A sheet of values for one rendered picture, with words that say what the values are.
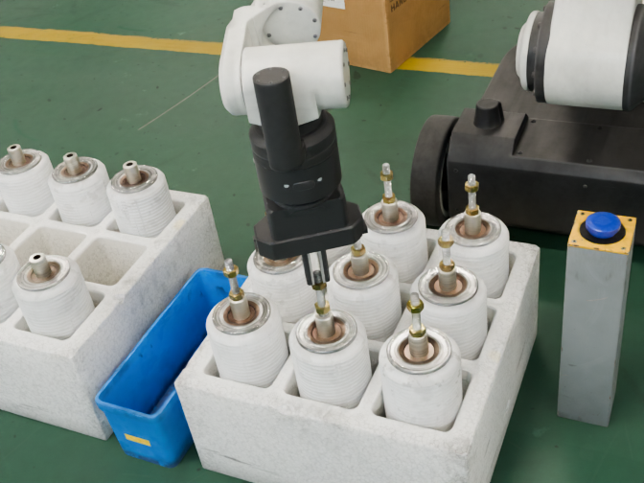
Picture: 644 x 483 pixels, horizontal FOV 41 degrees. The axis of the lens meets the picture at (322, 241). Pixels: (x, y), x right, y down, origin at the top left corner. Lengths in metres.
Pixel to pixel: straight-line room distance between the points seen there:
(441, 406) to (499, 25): 1.45
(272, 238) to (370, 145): 0.95
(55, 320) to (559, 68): 0.77
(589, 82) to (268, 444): 0.64
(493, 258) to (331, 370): 0.28
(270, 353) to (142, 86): 1.28
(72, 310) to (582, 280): 0.69
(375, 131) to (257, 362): 0.91
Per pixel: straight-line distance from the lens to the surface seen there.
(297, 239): 0.93
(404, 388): 1.01
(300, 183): 0.87
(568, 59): 1.22
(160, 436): 1.24
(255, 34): 0.90
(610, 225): 1.08
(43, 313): 1.27
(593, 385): 1.23
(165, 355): 1.37
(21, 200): 1.55
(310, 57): 0.83
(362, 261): 1.12
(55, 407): 1.37
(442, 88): 2.05
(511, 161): 1.45
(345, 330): 1.06
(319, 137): 0.86
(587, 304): 1.13
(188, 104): 2.14
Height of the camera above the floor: 0.99
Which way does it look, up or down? 38 degrees down
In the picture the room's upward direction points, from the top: 9 degrees counter-clockwise
